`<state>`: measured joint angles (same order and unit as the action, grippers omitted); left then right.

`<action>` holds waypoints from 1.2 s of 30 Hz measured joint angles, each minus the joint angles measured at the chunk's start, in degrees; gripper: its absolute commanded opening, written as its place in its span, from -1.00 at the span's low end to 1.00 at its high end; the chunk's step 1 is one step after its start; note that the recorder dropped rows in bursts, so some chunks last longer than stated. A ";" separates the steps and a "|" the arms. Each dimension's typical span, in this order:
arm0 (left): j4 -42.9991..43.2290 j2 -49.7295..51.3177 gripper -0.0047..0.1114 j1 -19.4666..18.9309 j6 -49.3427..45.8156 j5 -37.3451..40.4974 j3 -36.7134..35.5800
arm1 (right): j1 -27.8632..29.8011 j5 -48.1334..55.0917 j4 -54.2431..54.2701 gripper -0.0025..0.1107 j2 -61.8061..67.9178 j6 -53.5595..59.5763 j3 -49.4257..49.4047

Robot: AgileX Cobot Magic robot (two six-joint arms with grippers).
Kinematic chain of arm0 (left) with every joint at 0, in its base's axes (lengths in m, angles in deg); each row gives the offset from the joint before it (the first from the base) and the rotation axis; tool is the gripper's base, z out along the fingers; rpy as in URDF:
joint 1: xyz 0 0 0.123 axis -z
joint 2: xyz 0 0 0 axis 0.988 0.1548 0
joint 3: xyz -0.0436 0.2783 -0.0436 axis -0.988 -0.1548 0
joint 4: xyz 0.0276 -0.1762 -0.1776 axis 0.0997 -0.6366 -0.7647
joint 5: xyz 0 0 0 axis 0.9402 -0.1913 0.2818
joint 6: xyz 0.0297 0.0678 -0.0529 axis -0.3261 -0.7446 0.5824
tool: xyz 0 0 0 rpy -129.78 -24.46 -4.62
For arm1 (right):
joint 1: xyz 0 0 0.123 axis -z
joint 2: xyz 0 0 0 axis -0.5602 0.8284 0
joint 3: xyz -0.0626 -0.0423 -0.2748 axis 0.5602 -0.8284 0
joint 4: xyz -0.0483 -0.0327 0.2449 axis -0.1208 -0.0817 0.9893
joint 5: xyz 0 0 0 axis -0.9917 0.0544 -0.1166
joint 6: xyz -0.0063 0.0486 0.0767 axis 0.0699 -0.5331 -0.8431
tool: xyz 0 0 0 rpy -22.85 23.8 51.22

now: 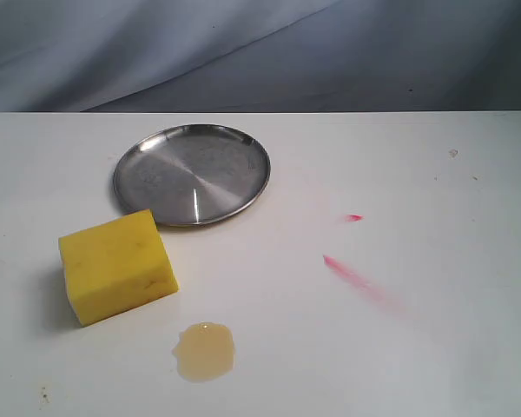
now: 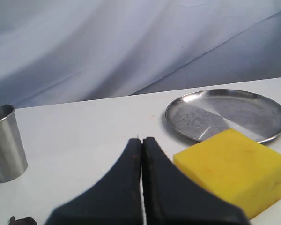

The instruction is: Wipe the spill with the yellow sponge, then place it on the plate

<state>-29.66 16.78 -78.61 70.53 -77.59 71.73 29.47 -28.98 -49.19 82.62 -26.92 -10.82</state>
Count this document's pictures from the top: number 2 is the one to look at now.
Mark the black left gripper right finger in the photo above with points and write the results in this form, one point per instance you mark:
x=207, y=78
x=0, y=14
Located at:
x=171, y=198

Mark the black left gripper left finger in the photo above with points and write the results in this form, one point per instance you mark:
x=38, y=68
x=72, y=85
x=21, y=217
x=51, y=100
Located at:
x=114, y=200

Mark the yellow sponge block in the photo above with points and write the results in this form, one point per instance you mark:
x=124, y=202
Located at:
x=236, y=169

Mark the round steel plate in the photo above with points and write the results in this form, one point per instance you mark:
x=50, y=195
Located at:
x=202, y=114

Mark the dark brown debris scrap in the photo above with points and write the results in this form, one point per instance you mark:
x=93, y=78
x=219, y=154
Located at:
x=22, y=221

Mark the steel cup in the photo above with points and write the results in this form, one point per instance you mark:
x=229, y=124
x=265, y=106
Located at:
x=13, y=161

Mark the white backdrop cloth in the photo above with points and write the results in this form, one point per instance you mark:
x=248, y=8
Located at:
x=60, y=51

